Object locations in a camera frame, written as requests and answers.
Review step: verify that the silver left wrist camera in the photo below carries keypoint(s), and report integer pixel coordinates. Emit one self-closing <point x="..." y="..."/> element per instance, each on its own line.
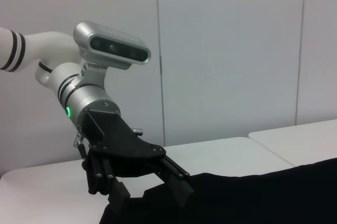
<point x="116" y="48"/>

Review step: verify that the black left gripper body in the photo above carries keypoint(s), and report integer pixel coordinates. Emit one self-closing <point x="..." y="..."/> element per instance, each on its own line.
<point x="118" y="140"/>

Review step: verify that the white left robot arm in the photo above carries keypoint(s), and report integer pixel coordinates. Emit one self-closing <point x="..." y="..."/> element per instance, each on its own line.
<point x="39" y="42"/>

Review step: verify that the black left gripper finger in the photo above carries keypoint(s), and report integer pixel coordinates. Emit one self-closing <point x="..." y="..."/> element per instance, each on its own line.
<point x="101" y="174"/>
<point x="180" y="184"/>

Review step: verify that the black shirt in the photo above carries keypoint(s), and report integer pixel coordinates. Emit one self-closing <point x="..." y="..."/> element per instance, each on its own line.
<point x="263" y="197"/>

